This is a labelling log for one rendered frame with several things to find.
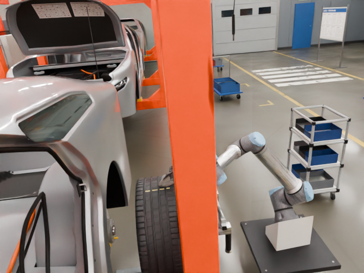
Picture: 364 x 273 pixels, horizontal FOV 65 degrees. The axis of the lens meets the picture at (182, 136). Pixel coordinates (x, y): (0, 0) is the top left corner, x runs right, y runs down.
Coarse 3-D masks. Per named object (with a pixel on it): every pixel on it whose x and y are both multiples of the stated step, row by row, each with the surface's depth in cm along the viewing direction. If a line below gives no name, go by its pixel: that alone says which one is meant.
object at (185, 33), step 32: (160, 0) 83; (192, 0) 84; (160, 32) 87; (192, 32) 88; (192, 64) 91; (192, 96) 95; (192, 128) 100; (192, 160) 105; (192, 192) 110; (192, 224) 116; (192, 256) 123
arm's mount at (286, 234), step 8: (312, 216) 222; (272, 224) 230; (280, 224) 220; (288, 224) 221; (296, 224) 223; (304, 224) 224; (312, 224) 226; (272, 232) 232; (280, 232) 223; (288, 232) 225; (296, 232) 226; (304, 232) 228; (272, 240) 235; (280, 240) 226; (288, 240) 228; (296, 240) 230; (304, 240) 231; (280, 248) 230; (288, 248) 231
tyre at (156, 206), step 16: (160, 176) 185; (144, 192) 167; (160, 192) 166; (144, 208) 159; (160, 208) 159; (176, 208) 159; (144, 224) 154; (160, 224) 155; (176, 224) 155; (144, 240) 152; (160, 240) 153; (176, 240) 153; (144, 256) 153; (160, 256) 153; (176, 256) 154; (144, 272) 155; (160, 272) 156; (176, 272) 158
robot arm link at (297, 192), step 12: (240, 144) 210; (252, 144) 204; (264, 144) 205; (264, 156) 208; (276, 168) 212; (288, 180) 216; (300, 180) 221; (288, 192) 221; (300, 192) 218; (312, 192) 223
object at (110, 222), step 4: (108, 216) 198; (108, 220) 184; (112, 220) 188; (108, 224) 181; (112, 224) 186; (108, 228) 180; (108, 232) 179; (108, 236) 179; (112, 236) 182; (108, 240) 180; (112, 240) 181
